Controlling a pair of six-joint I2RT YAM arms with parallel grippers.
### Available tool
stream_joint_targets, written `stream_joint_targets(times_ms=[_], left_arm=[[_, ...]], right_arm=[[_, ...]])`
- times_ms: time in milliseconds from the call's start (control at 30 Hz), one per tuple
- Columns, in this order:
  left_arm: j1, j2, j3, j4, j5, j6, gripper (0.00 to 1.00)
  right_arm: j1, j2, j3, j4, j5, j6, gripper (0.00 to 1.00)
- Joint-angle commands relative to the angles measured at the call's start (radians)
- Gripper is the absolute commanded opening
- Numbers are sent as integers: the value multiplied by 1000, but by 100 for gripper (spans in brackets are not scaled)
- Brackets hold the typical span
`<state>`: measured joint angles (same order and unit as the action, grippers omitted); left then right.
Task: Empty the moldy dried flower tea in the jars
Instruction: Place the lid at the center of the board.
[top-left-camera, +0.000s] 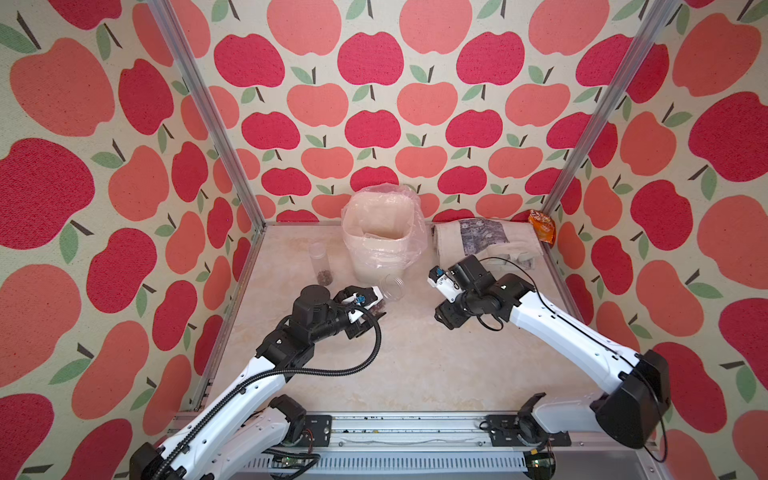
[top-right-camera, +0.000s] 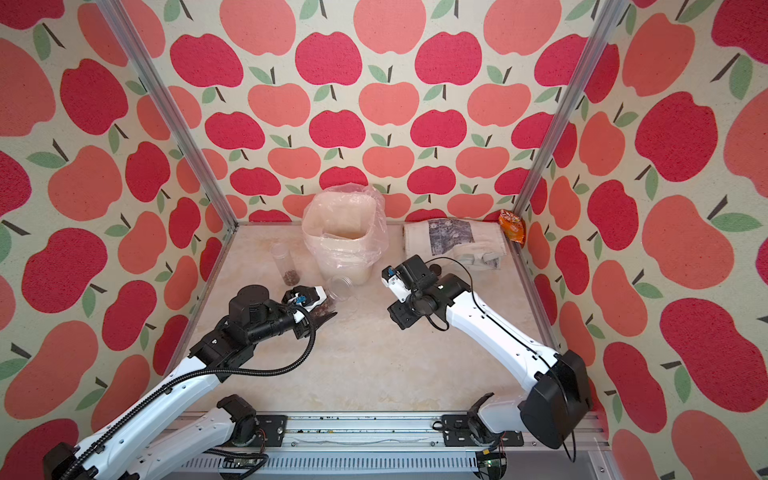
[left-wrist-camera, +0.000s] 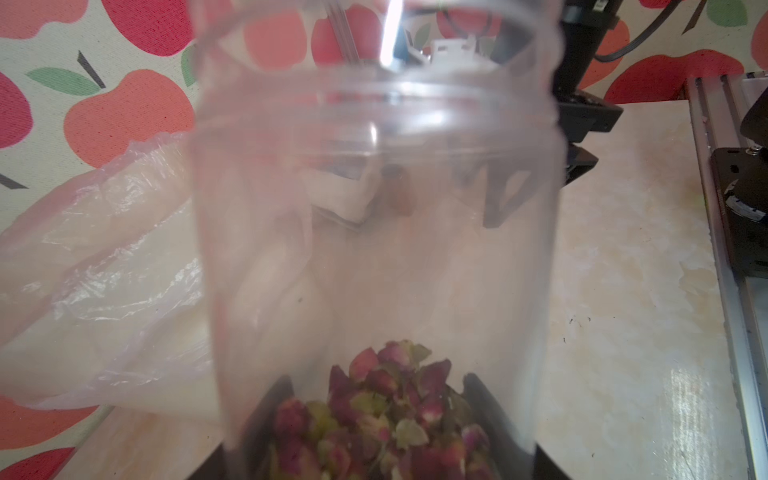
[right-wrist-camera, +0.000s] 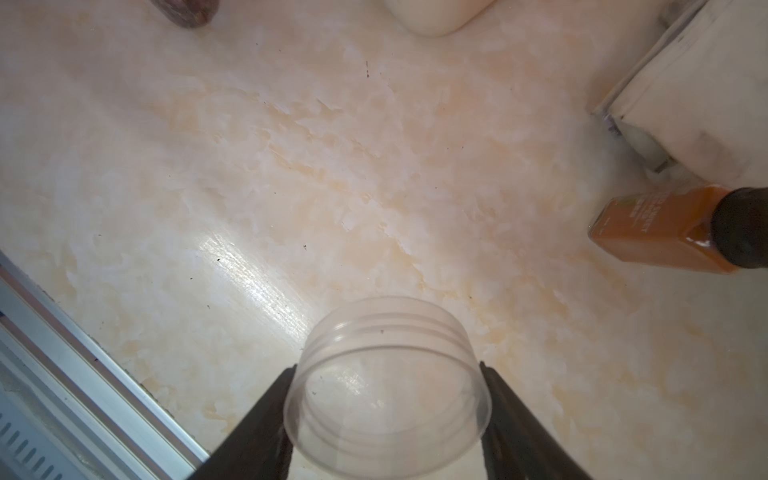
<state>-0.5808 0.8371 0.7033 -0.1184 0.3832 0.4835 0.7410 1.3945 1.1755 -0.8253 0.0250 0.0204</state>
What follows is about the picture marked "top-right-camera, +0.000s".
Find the clear tea jar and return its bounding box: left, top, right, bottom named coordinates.
left=270, top=243, right=300, bottom=287
left=323, top=275, right=353, bottom=311

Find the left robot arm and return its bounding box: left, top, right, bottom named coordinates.
left=43, top=285, right=333, bottom=479

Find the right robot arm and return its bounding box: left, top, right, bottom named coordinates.
left=381, top=255, right=594, bottom=449

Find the white trash bin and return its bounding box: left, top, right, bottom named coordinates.
left=302, top=191, right=385, bottom=287

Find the folded printed tote bag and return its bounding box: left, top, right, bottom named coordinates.
left=404, top=218, right=508, bottom=271

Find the orange snack packet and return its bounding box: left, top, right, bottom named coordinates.
left=498, top=210, right=527, bottom=246

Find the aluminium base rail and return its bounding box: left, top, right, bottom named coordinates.
left=161, top=412, right=622, bottom=479

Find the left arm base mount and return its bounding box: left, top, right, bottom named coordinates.
left=225, top=414, right=288, bottom=448

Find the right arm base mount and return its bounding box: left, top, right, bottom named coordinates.
left=432, top=413, right=524, bottom=449

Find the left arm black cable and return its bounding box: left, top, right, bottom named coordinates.
left=59, top=302, right=318, bottom=480

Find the right aluminium frame post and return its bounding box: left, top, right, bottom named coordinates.
left=513, top=0, right=630, bottom=215

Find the aluminium frame post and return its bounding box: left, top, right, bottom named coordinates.
left=96, top=1, right=238, bottom=233
left=513, top=0, right=630, bottom=215

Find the left aluminium frame post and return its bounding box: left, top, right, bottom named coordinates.
left=96, top=1, right=238, bottom=233

